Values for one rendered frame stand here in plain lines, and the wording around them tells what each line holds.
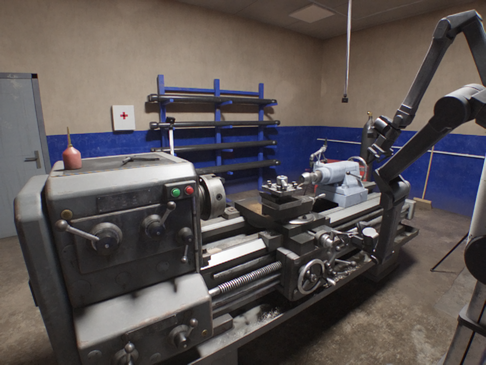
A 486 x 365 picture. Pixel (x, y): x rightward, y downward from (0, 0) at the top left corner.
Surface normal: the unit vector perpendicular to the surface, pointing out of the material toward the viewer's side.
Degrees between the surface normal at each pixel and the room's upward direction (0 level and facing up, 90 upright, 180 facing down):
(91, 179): 45
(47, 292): 90
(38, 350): 0
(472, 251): 90
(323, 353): 0
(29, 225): 90
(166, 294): 32
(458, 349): 90
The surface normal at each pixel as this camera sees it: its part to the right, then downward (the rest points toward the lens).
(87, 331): 0.29, -0.71
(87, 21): 0.56, 0.21
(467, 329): -0.86, 0.13
